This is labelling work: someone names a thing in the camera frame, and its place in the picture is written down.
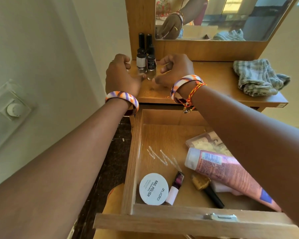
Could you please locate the person's right hand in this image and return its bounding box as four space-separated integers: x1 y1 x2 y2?
152 54 198 92

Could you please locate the person's left hand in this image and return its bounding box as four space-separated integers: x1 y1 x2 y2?
105 54 147 98

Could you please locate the person's right forearm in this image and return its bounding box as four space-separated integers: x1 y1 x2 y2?
177 83 299 234

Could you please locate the person's left forearm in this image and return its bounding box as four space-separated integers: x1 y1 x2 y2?
0 98 133 239

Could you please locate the white label nail polish bottle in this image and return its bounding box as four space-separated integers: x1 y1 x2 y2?
136 33 147 75

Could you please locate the black label nail polish bottle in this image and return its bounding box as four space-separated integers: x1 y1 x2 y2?
146 34 157 80

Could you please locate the orange purple white bangle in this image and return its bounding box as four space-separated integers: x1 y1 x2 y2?
170 75 204 104
105 91 140 116

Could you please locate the wooden dressing table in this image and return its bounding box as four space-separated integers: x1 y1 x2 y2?
125 0 299 127

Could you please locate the open wooden drawer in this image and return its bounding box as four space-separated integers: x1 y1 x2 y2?
93 109 299 239

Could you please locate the clear plastic makeup box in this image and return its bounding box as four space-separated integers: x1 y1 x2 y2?
185 131 233 157

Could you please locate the grey checked cloth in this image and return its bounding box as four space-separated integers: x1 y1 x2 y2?
233 59 291 97

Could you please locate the pink cosmetic tube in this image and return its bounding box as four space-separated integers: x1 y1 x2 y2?
184 147 282 212

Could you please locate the maroon nail polish white cap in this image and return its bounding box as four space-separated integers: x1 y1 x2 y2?
165 171 185 206

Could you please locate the round white lidded tin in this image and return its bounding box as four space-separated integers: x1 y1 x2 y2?
139 173 169 206

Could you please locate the gold capped black cosmetic pen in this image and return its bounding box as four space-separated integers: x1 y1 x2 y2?
191 173 225 209

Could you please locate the yellow garment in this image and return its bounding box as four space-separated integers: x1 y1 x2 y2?
103 183 125 215

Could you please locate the metal drawer lock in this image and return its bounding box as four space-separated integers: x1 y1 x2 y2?
203 213 238 222

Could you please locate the red yellow thread bracelet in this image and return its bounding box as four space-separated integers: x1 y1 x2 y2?
182 82 207 114

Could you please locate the wall mirror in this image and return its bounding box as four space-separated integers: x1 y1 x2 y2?
155 0 295 42

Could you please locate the white wall switch panel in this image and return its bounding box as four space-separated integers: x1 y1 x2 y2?
0 80 36 159

